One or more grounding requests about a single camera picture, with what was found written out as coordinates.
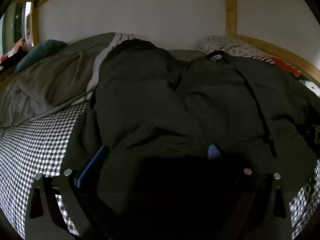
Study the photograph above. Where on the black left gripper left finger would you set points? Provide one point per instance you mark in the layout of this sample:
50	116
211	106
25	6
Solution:
66	207

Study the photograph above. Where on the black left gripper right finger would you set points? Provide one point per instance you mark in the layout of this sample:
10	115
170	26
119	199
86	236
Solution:
247	203

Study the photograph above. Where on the dark green large jacket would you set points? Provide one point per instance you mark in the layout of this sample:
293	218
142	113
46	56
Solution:
187	129

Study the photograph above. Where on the clothes pile by window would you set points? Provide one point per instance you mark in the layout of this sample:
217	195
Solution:
11	59

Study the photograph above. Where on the black white checkered bedsheet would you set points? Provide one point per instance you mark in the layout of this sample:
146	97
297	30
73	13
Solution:
37	149

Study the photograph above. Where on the red striped Hello Kitty pillow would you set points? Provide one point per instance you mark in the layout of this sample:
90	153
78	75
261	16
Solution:
288	67

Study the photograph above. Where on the grey striped duvet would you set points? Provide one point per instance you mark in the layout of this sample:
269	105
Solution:
57	81

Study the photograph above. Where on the teal pillow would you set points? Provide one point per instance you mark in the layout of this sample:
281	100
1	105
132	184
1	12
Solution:
41	51

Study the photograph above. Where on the white dotted pillow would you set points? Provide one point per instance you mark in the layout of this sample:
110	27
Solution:
231	46

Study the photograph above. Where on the wooden bunk bed frame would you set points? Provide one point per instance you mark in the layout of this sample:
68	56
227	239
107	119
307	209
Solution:
286	28

